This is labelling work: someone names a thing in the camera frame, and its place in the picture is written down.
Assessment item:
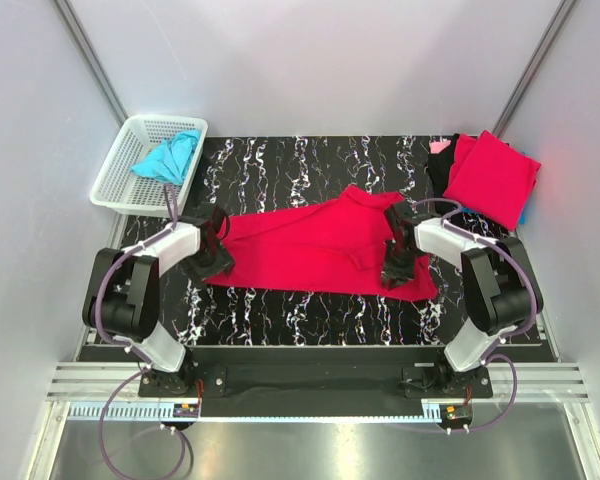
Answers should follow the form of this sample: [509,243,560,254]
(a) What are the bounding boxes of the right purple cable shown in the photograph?
[409,197,539,434]

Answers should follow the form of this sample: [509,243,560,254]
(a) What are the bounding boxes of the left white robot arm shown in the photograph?
[82,203,235,396]

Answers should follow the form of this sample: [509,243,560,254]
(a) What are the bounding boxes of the purple cable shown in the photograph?
[93,183,194,474]
[409,197,539,434]

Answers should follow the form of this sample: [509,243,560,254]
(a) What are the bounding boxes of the aluminium frame rail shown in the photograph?
[48,361,589,403]

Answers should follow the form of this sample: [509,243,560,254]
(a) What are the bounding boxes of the red polo shirt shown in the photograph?
[208,185,438,302]

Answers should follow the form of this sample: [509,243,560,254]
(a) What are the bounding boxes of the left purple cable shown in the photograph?
[93,183,194,474]

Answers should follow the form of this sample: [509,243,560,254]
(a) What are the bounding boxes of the white plastic laundry basket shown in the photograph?
[89,114,208,217]

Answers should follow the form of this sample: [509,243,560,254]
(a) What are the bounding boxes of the right aluminium corner post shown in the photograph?
[491,0,580,138]

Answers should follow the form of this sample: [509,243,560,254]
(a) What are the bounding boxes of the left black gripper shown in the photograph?
[180,242,234,291]

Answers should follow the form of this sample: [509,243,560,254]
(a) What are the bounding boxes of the folded pink t shirt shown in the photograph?
[429,140,451,154]

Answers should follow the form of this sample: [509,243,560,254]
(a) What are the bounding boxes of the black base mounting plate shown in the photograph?
[139,346,493,420]

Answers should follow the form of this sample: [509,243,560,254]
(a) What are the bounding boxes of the folded red t shirt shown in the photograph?
[442,129,542,231]

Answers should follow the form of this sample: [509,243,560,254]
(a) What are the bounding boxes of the folded black t shirt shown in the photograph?
[426,134,460,216]

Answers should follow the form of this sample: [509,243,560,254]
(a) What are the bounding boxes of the aluminium corner post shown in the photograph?
[491,0,580,138]
[50,0,128,125]

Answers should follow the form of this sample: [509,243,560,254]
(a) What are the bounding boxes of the cyan crumpled t shirt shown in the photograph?
[131,130,201,186]

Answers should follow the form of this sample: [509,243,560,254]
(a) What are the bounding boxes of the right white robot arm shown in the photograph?
[381,201,543,398]

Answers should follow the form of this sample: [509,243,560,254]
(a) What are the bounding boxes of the left aluminium corner post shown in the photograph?
[50,0,128,125]

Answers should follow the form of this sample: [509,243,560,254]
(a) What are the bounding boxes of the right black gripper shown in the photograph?
[379,239,419,290]

